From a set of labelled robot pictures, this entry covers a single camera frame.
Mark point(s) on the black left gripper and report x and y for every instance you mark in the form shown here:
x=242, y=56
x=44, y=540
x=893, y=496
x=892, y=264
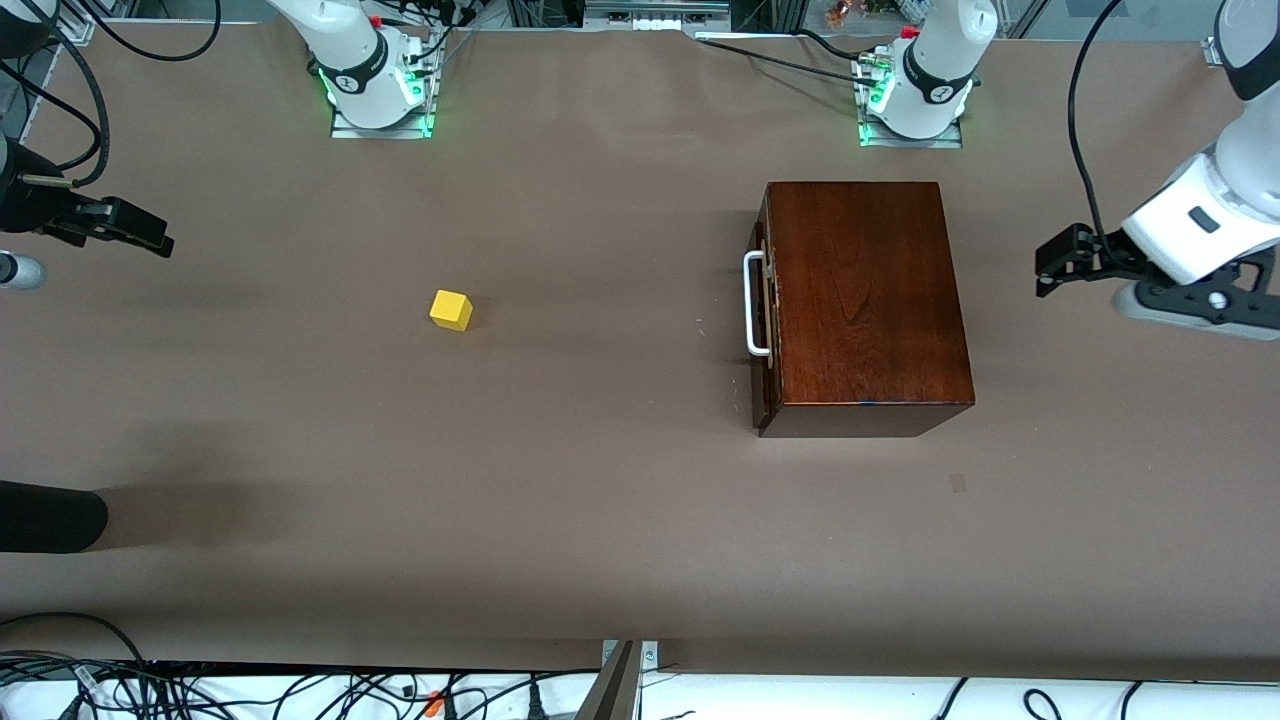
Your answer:
x=1103, y=255

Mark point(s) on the metal corner bracket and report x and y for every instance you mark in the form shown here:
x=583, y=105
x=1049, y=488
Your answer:
x=1215, y=52

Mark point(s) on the black ribbed cylinder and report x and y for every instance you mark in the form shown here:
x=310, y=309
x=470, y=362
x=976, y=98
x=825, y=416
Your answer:
x=50, y=516

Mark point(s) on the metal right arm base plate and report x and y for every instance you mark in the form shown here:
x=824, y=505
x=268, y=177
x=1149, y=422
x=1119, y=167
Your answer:
x=345, y=130

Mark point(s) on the grey power strip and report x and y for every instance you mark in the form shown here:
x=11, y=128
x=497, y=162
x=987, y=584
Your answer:
x=655, y=12

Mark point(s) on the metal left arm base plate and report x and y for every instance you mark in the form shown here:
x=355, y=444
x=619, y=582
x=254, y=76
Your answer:
x=875, y=140

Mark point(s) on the metal frame strut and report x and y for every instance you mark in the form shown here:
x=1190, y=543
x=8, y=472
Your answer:
x=612, y=690

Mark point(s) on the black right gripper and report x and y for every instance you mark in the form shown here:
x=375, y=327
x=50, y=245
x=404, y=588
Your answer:
x=22, y=203

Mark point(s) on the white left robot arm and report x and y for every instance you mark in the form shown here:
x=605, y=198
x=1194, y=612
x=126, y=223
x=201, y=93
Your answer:
x=940, y=70

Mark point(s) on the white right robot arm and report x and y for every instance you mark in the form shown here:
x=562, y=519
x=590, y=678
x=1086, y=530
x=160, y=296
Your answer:
x=345, y=50

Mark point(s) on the dark wooden cabinet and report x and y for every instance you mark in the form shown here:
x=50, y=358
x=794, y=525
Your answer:
x=870, y=300

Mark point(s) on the aluminium frame corner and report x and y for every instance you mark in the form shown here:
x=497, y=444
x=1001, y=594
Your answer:
x=75, y=25

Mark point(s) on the yellow wooden block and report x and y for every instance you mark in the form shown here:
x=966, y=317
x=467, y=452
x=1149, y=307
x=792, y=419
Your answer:
x=450, y=310

